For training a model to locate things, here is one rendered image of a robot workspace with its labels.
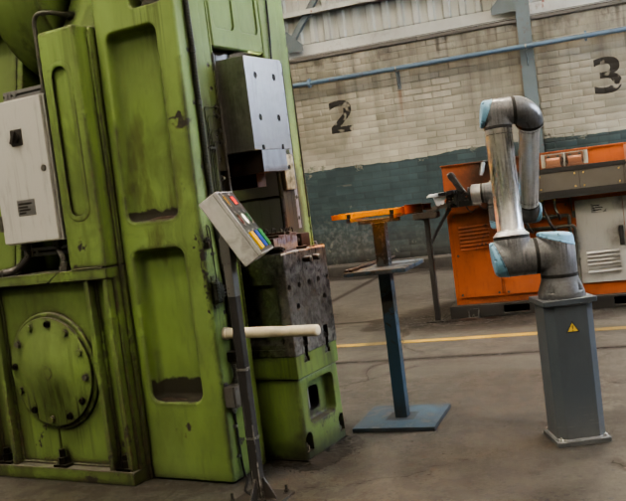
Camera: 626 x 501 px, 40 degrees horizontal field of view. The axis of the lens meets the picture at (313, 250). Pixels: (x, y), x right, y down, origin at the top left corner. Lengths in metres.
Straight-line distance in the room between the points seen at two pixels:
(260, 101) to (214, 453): 1.51
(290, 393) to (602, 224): 3.81
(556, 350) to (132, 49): 2.16
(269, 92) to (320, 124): 7.77
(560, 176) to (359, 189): 5.02
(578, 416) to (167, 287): 1.79
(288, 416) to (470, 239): 3.59
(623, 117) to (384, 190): 3.07
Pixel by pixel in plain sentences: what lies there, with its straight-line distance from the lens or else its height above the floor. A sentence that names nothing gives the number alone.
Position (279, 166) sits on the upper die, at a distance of 3.81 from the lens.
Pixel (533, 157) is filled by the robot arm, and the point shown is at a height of 1.19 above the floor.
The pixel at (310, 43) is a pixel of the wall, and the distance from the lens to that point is 11.89.
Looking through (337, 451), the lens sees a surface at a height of 0.00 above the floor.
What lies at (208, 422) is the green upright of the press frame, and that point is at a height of 0.26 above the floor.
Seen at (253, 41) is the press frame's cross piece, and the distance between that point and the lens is 4.07.
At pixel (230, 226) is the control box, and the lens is 3.09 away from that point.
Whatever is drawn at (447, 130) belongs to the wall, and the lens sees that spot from 11.18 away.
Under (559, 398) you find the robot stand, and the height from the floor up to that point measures 0.20.
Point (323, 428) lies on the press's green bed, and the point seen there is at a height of 0.10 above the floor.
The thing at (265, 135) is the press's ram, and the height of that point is 1.42.
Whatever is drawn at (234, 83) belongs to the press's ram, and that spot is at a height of 1.65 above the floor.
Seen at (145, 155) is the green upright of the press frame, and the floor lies 1.40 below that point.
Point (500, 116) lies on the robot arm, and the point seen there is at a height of 1.37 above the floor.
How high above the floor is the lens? 1.14
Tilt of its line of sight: 4 degrees down
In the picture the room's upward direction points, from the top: 7 degrees counter-clockwise
